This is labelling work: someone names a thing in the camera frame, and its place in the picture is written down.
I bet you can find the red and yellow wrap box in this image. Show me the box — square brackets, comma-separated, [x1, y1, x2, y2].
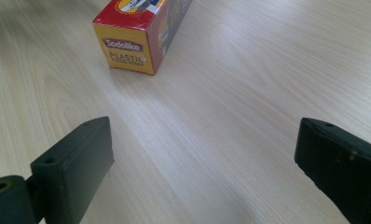
[92, 0, 193, 76]

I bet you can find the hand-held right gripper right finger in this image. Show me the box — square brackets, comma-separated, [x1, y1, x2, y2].
[293, 117, 371, 224]

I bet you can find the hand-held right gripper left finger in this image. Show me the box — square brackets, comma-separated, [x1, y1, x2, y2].
[30, 116, 116, 224]

